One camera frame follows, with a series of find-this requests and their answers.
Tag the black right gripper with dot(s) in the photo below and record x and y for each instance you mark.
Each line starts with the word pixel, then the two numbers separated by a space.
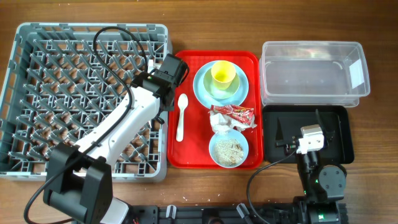
pixel 329 134

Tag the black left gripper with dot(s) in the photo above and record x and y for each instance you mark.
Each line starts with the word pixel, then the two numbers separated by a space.
pixel 170 109

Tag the white plastic spoon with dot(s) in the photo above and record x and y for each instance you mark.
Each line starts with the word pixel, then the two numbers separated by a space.
pixel 182 105

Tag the yellow plastic cup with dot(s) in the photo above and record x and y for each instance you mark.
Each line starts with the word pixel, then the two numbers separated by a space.
pixel 223 73

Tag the red snack wrapper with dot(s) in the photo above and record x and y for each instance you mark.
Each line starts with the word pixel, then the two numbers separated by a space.
pixel 242 115

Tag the white tissue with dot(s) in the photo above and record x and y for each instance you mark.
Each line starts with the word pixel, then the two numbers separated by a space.
pixel 221 123

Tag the light blue small bowl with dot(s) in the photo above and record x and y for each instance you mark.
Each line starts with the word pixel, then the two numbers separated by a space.
pixel 232 134

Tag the rice food waste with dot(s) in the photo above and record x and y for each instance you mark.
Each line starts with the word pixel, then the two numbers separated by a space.
pixel 228 152

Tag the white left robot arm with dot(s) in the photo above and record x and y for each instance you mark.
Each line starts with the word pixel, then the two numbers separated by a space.
pixel 79 178

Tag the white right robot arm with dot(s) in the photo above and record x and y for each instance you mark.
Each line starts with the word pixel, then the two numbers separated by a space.
pixel 323 184

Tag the grey plastic dishwasher rack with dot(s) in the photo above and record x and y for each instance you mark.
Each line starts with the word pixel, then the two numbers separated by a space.
pixel 62 80

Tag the black plastic tray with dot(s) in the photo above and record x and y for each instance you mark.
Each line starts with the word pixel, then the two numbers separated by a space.
pixel 340 149

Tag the light blue plate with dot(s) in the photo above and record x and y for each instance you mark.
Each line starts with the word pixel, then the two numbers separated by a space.
pixel 206 100

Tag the light green bowl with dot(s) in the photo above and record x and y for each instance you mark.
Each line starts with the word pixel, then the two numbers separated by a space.
pixel 220 94

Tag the red plastic tray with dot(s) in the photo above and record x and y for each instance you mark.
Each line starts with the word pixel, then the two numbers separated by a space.
pixel 193 151

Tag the clear plastic bin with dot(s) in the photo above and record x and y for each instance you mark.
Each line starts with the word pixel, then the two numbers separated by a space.
pixel 313 73

